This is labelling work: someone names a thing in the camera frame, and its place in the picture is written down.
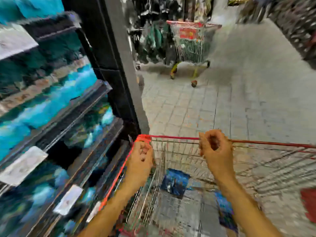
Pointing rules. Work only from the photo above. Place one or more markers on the rack of dark clothes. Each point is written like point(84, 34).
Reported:
point(153, 34)

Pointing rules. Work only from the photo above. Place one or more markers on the person's left fingers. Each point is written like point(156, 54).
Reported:
point(144, 151)

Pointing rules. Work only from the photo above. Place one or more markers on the red plastic panel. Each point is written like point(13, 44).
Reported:
point(309, 204)

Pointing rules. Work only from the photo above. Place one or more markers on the person's right forearm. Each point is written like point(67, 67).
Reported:
point(244, 209)

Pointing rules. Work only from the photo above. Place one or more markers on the black store shelf unit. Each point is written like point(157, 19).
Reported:
point(81, 135)

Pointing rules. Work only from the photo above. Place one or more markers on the black shelf end panel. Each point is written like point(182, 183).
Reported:
point(111, 59)

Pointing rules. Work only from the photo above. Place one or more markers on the white shelf price label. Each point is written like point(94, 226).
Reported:
point(93, 211)
point(68, 199)
point(14, 40)
point(23, 166)

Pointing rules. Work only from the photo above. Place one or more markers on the red sign on cart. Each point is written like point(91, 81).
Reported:
point(188, 33)

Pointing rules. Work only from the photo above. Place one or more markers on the dark goods display rack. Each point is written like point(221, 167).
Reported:
point(293, 24)

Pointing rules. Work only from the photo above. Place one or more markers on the rows of blue packets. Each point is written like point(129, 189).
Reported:
point(44, 106)

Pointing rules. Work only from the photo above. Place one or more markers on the person's right hand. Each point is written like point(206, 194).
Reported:
point(219, 160)

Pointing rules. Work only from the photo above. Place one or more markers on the blue packet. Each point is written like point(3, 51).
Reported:
point(175, 182)
point(226, 212)

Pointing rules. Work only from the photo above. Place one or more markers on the person's right fingers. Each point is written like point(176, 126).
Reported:
point(213, 140)

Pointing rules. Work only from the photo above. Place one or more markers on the person's left forearm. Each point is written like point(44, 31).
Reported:
point(111, 212)

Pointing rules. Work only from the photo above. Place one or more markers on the person's left hand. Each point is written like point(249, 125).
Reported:
point(137, 167)

